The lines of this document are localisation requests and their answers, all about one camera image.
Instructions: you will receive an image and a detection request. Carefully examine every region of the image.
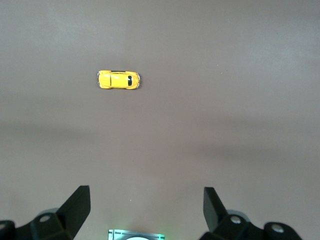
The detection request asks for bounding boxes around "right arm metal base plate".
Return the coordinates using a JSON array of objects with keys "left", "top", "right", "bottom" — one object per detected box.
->
[{"left": 108, "top": 229, "right": 166, "bottom": 240}]

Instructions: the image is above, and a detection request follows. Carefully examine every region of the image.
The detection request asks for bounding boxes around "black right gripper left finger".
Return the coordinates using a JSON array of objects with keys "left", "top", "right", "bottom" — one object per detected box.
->
[{"left": 0, "top": 185, "right": 91, "bottom": 240}]

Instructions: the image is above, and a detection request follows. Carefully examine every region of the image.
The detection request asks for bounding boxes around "yellow beetle toy car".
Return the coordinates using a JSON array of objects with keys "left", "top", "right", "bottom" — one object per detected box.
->
[{"left": 96, "top": 70, "right": 141, "bottom": 90}]

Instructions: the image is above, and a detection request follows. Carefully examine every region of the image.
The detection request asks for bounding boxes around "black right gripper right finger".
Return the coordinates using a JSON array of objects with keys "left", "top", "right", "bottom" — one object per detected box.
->
[{"left": 198, "top": 186, "right": 305, "bottom": 240}]

